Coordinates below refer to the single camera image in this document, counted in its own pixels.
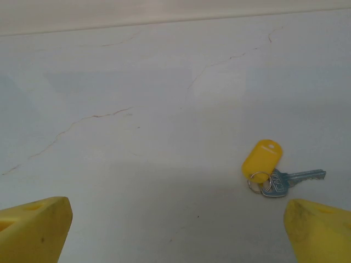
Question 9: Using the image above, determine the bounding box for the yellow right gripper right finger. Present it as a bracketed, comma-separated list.
[284, 198, 351, 263]

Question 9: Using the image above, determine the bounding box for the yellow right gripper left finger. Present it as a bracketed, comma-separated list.
[0, 196, 73, 263]

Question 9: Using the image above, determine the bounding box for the silver key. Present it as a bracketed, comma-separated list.
[260, 168, 327, 198]

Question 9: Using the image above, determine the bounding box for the yellow plastic key tag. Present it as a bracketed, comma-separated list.
[241, 139, 283, 184]

